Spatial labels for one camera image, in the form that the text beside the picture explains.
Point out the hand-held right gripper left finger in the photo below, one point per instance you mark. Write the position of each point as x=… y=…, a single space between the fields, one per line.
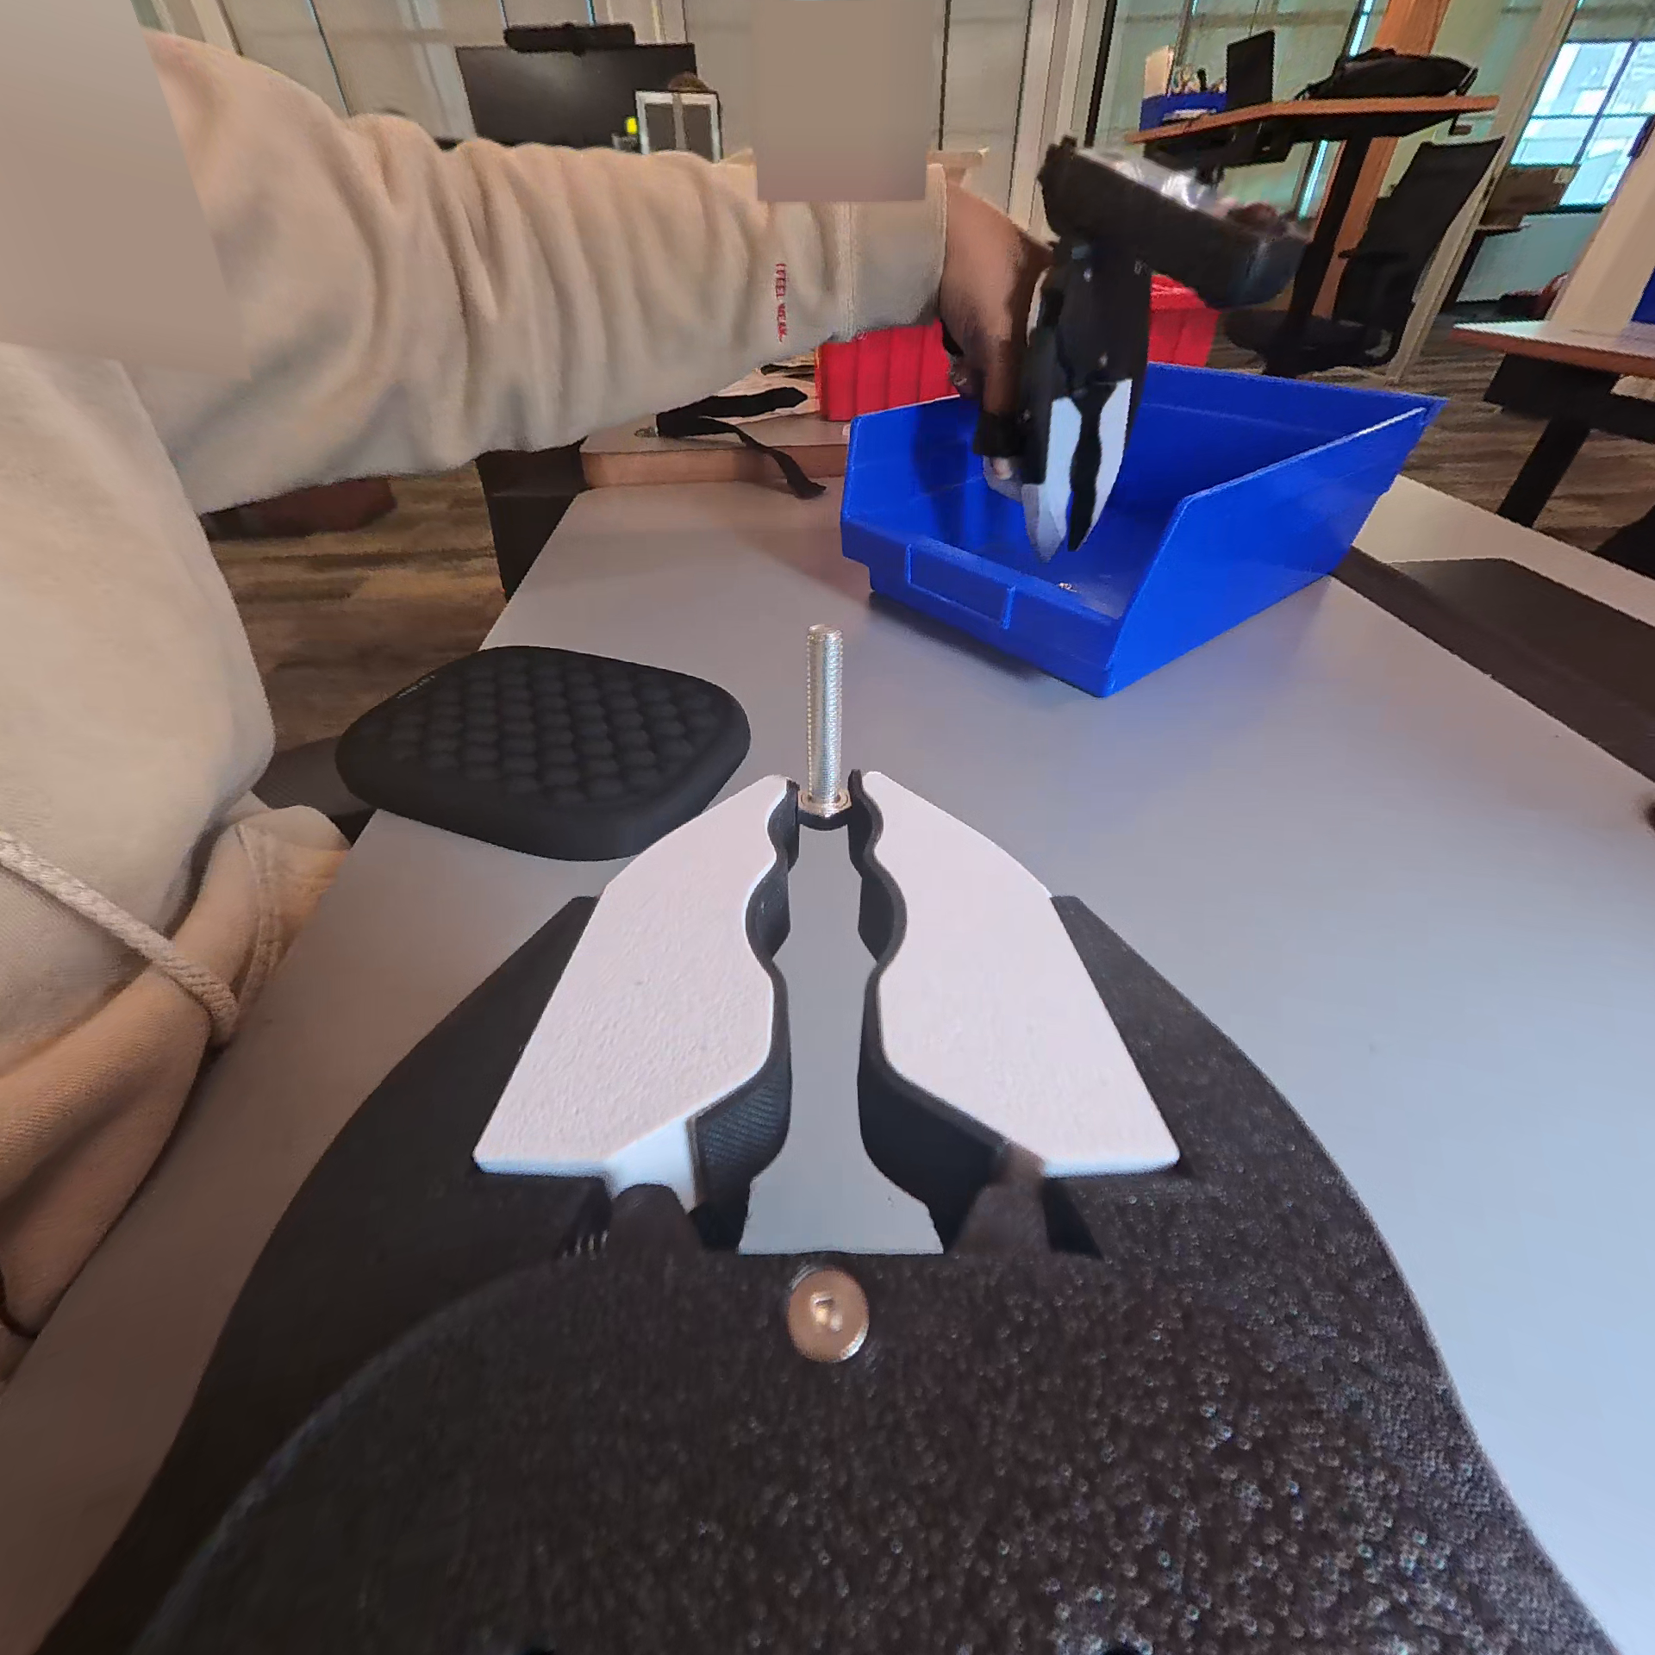
x=633 y=1024

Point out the person's torso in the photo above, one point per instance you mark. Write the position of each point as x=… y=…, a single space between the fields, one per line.
x=118 y=775

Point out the black office chair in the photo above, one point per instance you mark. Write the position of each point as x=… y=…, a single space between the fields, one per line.
x=1398 y=247

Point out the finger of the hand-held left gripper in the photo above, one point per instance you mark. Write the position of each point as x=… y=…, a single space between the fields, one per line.
x=1056 y=479
x=1112 y=453

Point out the person's left forearm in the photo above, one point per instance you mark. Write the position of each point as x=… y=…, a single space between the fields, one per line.
x=517 y=285

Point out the person's left hand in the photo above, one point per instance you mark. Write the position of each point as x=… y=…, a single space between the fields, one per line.
x=987 y=274

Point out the black wrist rest pad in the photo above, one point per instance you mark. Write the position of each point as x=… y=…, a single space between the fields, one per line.
x=542 y=750

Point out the wooden standing desk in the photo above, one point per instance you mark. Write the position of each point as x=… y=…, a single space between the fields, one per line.
x=1320 y=118

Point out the red plastic bin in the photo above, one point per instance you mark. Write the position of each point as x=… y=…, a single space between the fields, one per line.
x=892 y=377

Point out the blue plastic bin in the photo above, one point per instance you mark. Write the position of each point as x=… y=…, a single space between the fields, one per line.
x=1243 y=572

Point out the black backpack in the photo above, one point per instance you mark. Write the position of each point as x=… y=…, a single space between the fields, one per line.
x=1393 y=78

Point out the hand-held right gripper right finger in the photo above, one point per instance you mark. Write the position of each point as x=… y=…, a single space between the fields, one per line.
x=1022 y=1024

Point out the wooden office desk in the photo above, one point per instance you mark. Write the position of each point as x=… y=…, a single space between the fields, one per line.
x=1565 y=350

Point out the light wooden board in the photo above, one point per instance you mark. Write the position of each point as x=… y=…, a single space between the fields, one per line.
x=673 y=462

